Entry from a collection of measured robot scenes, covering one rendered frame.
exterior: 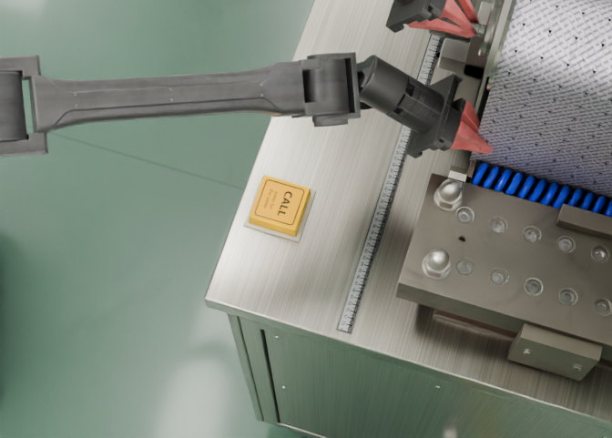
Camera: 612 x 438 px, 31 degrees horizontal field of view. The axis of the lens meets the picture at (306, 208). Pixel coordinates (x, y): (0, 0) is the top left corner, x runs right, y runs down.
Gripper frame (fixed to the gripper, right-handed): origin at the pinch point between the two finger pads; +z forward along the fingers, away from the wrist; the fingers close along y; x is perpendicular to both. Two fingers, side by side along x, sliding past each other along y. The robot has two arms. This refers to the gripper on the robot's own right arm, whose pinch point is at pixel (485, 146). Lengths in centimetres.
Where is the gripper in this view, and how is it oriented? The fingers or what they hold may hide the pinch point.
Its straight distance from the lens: 143.4
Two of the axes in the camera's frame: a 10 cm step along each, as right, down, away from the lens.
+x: 4.6, -1.9, -8.7
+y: -3.0, 8.8, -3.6
